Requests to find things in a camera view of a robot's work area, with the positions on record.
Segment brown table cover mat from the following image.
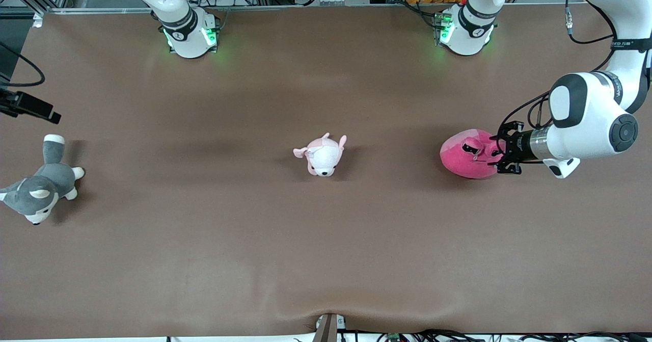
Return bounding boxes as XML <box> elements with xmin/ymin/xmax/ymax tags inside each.
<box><xmin>0</xmin><ymin>3</ymin><xmax>652</xmax><ymax>339</ymax></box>

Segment metal table edge bracket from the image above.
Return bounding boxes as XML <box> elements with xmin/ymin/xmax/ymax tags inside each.
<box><xmin>313</xmin><ymin>313</ymin><xmax>347</xmax><ymax>342</ymax></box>

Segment round hot pink plush toy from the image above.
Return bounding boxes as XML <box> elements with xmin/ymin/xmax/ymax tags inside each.
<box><xmin>440</xmin><ymin>129</ymin><xmax>506</xmax><ymax>179</ymax></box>

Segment light pink puppy plush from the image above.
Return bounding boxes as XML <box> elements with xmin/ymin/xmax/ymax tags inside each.
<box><xmin>293</xmin><ymin>133</ymin><xmax>347</xmax><ymax>177</ymax></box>

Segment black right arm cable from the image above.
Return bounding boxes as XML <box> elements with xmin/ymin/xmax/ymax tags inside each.
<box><xmin>0</xmin><ymin>41</ymin><xmax>46</xmax><ymax>87</ymax></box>

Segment grey husky plush toy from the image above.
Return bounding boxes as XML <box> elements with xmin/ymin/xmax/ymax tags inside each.
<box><xmin>0</xmin><ymin>134</ymin><xmax>86</xmax><ymax>225</ymax></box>

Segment aluminium frame rail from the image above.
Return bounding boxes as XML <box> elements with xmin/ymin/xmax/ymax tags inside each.
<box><xmin>0</xmin><ymin>5</ymin><xmax>461</xmax><ymax>14</ymax></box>

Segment black floor cable bundle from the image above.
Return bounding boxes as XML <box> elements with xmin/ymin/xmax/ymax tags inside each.
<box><xmin>377</xmin><ymin>329</ymin><xmax>652</xmax><ymax>342</ymax></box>

